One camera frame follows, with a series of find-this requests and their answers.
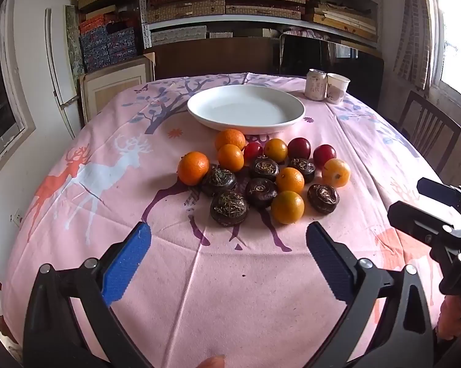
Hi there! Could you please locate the patterned curtain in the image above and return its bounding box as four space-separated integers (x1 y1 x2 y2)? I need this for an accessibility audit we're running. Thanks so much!
394 0 440 92

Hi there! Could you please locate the small red cherry tomato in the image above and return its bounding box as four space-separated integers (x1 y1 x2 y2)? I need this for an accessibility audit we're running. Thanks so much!
243 141 263 165

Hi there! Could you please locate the white paper cup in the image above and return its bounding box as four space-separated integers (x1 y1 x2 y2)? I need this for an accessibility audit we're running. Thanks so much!
325 73 351 104

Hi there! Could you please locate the dark wooden board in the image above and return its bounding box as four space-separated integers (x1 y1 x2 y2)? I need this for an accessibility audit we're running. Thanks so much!
146 37 280 80

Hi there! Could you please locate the wall socket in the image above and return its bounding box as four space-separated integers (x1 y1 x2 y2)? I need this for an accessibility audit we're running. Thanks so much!
11 209 24 228

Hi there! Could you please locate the stack of blue patterned boxes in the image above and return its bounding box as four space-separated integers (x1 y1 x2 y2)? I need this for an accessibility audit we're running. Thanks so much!
81 26 137 72

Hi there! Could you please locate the pink deer print tablecloth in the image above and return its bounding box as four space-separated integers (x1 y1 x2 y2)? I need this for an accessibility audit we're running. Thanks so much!
2 73 461 367

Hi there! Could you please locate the dark wooden chair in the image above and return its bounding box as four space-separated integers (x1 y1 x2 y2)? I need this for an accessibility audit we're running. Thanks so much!
393 90 461 174

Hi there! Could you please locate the pale yellow orange fruit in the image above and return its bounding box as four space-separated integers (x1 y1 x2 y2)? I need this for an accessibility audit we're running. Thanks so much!
322 159 351 188

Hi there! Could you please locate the white framed window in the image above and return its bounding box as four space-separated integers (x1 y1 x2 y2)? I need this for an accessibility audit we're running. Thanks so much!
0 0 36 170

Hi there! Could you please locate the white oval plate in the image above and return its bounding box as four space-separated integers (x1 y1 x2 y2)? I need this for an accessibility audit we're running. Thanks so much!
187 85 305 135

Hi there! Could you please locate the framed picture leaning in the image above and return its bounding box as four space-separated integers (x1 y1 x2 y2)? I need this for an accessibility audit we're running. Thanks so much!
80 53 156 123

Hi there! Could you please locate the black panel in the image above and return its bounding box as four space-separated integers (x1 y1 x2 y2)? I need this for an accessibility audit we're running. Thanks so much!
280 34 385 110

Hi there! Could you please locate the large orange tangerine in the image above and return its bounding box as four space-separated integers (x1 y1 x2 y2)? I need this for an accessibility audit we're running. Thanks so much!
177 151 210 186

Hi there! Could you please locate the person's left hand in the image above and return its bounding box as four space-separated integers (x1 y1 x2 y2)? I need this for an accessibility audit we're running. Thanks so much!
196 355 226 368

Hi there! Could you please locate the pear drink can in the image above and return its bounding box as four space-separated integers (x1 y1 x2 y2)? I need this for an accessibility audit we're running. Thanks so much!
304 69 327 102

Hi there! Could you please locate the person's right hand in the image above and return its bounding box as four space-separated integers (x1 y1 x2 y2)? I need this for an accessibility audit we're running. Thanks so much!
436 295 461 341

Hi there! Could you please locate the white metal shelving unit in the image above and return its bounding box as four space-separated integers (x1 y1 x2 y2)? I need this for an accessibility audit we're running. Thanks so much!
139 0 380 48

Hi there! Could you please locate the dark red plum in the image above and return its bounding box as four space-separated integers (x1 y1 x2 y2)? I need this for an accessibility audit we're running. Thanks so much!
313 144 336 169
287 137 311 159

